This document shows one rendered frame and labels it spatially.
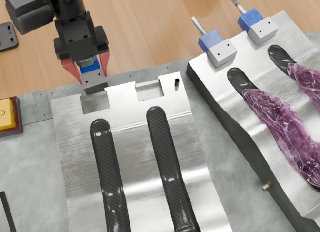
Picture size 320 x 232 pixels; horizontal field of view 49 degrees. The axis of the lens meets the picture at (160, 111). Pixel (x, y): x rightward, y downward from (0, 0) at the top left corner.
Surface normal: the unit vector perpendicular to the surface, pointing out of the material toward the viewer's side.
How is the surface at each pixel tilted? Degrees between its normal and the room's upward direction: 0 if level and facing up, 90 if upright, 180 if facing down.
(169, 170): 1
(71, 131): 0
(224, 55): 0
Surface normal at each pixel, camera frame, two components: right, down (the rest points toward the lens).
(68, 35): -0.15, -0.74
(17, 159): 0.01, -0.35
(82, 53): 0.29, 0.60
